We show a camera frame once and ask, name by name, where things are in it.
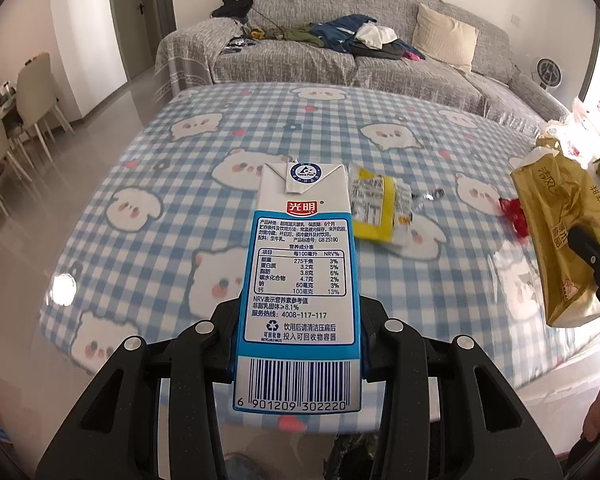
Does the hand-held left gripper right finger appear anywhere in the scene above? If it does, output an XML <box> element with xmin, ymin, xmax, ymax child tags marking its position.
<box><xmin>360</xmin><ymin>296</ymin><xmax>563</xmax><ymax>480</ymax></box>

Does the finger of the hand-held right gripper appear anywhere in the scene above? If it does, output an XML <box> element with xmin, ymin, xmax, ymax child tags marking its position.
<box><xmin>566</xmin><ymin>226</ymin><xmax>600</xmax><ymax>292</ymax></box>

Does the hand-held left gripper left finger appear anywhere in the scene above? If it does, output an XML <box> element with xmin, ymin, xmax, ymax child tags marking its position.
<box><xmin>39</xmin><ymin>297</ymin><xmax>241</xmax><ymax>480</ymax></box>

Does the gold tissue pack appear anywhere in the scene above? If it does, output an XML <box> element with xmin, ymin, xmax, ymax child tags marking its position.
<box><xmin>510</xmin><ymin>147</ymin><xmax>600</xmax><ymax>328</ymax></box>

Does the blue white milk carton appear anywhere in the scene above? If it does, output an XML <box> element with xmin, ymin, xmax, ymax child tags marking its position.
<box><xmin>231</xmin><ymin>161</ymin><xmax>363</xmax><ymax>415</ymax></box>

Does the black trash bin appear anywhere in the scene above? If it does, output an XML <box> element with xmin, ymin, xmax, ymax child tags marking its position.
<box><xmin>325</xmin><ymin>432</ymin><xmax>387</xmax><ymax>480</ymax></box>

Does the red wrapper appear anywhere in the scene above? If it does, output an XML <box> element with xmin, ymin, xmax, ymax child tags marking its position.
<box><xmin>497</xmin><ymin>197</ymin><xmax>531</xmax><ymax>241</ymax></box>

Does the white plastic bag red print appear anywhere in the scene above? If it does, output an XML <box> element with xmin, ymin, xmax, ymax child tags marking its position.
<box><xmin>540</xmin><ymin>97</ymin><xmax>600</xmax><ymax>168</ymax></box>

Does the blue slipper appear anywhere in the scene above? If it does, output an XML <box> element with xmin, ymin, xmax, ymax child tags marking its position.
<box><xmin>222</xmin><ymin>452</ymin><xmax>266</xmax><ymax>480</ymax></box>

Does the yellow snack packet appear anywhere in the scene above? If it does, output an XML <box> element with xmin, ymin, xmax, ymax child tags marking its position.
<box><xmin>349</xmin><ymin>162</ymin><xmax>417</xmax><ymax>244</ymax></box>

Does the blue checked tablecloth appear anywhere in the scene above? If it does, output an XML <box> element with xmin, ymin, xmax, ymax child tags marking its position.
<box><xmin>39</xmin><ymin>82</ymin><xmax>600</xmax><ymax>423</ymax></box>

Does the silver foil wrapper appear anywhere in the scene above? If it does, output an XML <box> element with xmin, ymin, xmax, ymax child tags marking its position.
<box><xmin>412</xmin><ymin>187</ymin><xmax>447</xmax><ymax>204</ymax></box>

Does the white standing fan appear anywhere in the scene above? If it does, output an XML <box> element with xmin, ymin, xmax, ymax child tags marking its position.
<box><xmin>535</xmin><ymin>57</ymin><xmax>564</xmax><ymax>92</ymax></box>

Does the cream pillow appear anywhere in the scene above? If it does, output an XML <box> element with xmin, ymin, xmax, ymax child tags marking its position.
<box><xmin>411</xmin><ymin>4</ymin><xmax>480</xmax><ymax>72</ymax></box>

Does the dark grey garment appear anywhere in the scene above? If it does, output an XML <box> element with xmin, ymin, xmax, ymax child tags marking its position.
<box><xmin>350</xmin><ymin>40</ymin><xmax>426</xmax><ymax>62</ymax></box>

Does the white cloth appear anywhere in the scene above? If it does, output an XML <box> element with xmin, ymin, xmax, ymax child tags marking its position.
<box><xmin>355</xmin><ymin>22</ymin><xmax>399</xmax><ymax>51</ymax></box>

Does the blue jacket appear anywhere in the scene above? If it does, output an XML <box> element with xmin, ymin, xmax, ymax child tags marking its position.
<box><xmin>312</xmin><ymin>14</ymin><xmax>381</xmax><ymax>52</ymax></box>

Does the green garment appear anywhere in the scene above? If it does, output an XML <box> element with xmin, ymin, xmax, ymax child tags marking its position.
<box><xmin>275</xmin><ymin>25</ymin><xmax>326</xmax><ymax>47</ymax></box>

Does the black garment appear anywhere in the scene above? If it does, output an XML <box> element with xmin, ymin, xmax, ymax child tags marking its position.
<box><xmin>211</xmin><ymin>0</ymin><xmax>254</xmax><ymax>20</ymax></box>

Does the door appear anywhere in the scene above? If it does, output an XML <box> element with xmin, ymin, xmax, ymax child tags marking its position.
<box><xmin>122</xmin><ymin>0</ymin><xmax>177</xmax><ymax>83</ymax></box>

